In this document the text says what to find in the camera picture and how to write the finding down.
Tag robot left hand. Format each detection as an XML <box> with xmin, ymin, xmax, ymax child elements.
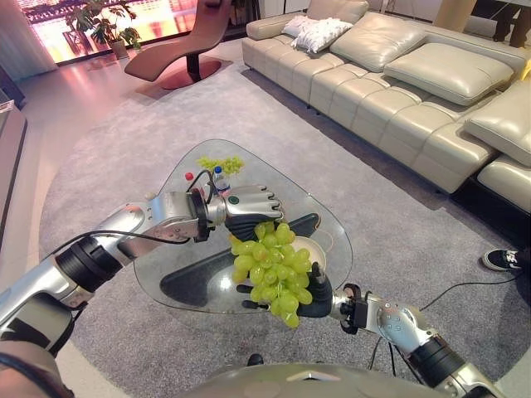
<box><xmin>223</xmin><ymin>184</ymin><xmax>289</xmax><ymax>243</ymax></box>

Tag large green grape bunch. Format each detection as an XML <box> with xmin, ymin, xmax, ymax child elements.
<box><xmin>228</xmin><ymin>221</ymin><xmax>314</xmax><ymax>330</ymax></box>

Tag cream round plate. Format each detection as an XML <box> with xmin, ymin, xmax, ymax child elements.
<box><xmin>293</xmin><ymin>236</ymin><xmax>328</xmax><ymax>275</ymax></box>

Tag grey round rug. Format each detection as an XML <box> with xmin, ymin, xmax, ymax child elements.
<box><xmin>37</xmin><ymin>61</ymin><xmax>531</xmax><ymax>398</ymax></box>

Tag glass coffee table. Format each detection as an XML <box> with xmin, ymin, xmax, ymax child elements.
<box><xmin>132</xmin><ymin>138</ymin><xmax>354</xmax><ymax>314</ymax></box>

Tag clear plastic water bottle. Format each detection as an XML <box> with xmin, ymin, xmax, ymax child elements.
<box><xmin>212</xmin><ymin>166</ymin><xmax>231</xmax><ymax>197</ymax></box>

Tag small green grape bunch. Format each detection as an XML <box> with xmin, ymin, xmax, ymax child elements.
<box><xmin>196</xmin><ymin>155</ymin><xmax>246</xmax><ymax>176</ymax></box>

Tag brown lounge chair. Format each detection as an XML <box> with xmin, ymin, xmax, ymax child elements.
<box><xmin>124</xmin><ymin>0</ymin><xmax>234</xmax><ymax>91</ymax></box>

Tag robot silver torso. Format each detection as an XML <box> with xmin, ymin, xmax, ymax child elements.
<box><xmin>182</xmin><ymin>362</ymin><xmax>447</xmax><ymax>398</ymax></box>

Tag beige leather sofa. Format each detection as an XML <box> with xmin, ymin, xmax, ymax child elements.
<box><xmin>241</xmin><ymin>0</ymin><xmax>531</xmax><ymax>216</ymax></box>

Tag white textured pillow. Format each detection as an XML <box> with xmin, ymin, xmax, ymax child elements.
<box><xmin>281</xmin><ymin>16</ymin><xmax>354</xmax><ymax>54</ymax></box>

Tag beige leather seat cushion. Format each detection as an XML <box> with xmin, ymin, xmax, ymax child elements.
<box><xmin>463</xmin><ymin>80</ymin><xmax>531</xmax><ymax>167</ymax></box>
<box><xmin>383</xmin><ymin>42</ymin><xmax>515</xmax><ymax>106</ymax></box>
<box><xmin>329</xmin><ymin>11</ymin><xmax>428</xmax><ymax>74</ymax></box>

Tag potted green plant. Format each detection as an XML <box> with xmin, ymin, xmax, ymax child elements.
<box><xmin>65</xmin><ymin>0</ymin><xmax>143</xmax><ymax>60</ymax></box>

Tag person's black sneaker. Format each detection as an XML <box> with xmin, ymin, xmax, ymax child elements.
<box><xmin>481</xmin><ymin>248</ymin><xmax>523</xmax><ymax>272</ymax></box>

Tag person's legs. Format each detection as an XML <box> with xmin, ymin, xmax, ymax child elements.
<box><xmin>492</xmin><ymin>0</ymin><xmax>531</xmax><ymax>49</ymax></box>

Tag black floor cable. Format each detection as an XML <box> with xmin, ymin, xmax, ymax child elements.
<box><xmin>367</xmin><ymin>271</ymin><xmax>524</xmax><ymax>371</ymax></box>

